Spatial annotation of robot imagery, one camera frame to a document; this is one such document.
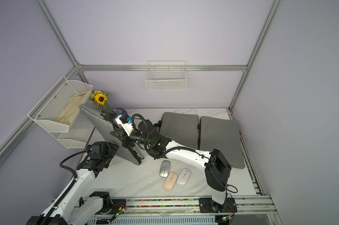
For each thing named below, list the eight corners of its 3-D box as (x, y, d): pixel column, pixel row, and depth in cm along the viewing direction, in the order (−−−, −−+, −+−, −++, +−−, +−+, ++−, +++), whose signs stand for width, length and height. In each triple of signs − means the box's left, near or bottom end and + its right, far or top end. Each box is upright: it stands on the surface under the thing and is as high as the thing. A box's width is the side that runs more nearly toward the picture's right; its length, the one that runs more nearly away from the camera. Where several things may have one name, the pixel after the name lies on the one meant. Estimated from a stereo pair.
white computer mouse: (174, 183, 83) (174, 182, 81) (182, 167, 89) (183, 166, 88) (184, 189, 81) (184, 188, 79) (192, 172, 87) (192, 170, 86)
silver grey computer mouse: (158, 176, 86) (158, 175, 84) (162, 161, 92) (162, 159, 90) (167, 178, 85) (167, 176, 83) (170, 162, 92) (170, 161, 90)
